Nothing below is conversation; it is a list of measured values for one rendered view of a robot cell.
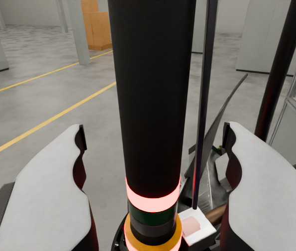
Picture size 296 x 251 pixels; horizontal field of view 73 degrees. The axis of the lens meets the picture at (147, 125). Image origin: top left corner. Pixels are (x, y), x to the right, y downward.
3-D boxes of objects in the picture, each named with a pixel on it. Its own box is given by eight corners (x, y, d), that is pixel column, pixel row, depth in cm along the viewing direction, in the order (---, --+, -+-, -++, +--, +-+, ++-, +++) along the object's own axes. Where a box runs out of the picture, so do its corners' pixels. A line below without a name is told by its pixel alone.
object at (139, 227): (162, 189, 16) (162, 178, 16) (185, 224, 14) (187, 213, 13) (123, 204, 15) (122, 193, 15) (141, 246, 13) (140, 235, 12)
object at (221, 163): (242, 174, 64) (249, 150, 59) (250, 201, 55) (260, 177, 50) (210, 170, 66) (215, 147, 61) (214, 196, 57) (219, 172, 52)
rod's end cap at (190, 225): (189, 223, 20) (191, 210, 19) (202, 241, 18) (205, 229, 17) (172, 231, 19) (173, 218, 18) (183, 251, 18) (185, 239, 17)
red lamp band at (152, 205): (162, 165, 15) (163, 153, 14) (189, 199, 12) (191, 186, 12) (120, 180, 14) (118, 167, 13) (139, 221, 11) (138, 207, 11)
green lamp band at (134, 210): (162, 178, 16) (162, 166, 15) (187, 212, 13) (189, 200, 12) (122, 193, 15) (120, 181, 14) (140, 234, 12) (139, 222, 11)
